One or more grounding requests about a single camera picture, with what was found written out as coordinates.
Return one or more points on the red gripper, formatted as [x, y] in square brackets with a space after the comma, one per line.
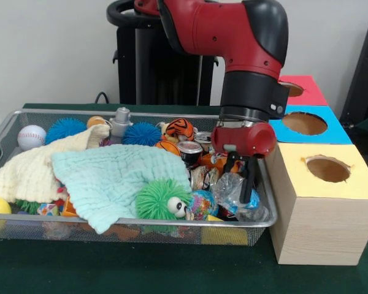
[248, 139]

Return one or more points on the crushed clear plastic bottle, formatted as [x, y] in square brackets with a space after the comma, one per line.
[228, 190]

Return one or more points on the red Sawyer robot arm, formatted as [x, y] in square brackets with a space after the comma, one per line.
[233, 30]

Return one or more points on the shallow mesh bin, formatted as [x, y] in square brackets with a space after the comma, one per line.
[268, 199]

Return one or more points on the wooden box with three holes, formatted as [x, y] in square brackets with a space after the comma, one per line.
[322, 226]

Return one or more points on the orange tiger plush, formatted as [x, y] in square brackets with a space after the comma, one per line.
[179, 128]

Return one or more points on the small orange basketball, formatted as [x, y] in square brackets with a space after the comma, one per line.
[168, 146]

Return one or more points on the green fuzzy ball with eyes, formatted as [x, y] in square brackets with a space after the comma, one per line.
[153, 199]

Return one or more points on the blue spiky ball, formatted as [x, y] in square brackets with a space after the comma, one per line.
[141, 133]
[64, 130]

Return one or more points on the mint green cloth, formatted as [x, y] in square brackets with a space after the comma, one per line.
[110, 177]

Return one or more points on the grey toy figure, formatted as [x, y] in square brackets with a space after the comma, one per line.
[119, 122]

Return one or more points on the black panel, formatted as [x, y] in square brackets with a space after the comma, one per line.
[366, 76]

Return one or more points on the white baseball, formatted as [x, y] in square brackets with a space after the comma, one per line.
[31, 137]

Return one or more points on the cream cloth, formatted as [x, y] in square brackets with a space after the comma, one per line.
[24, 174]

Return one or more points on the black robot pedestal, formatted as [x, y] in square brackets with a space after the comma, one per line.
[141, 76]

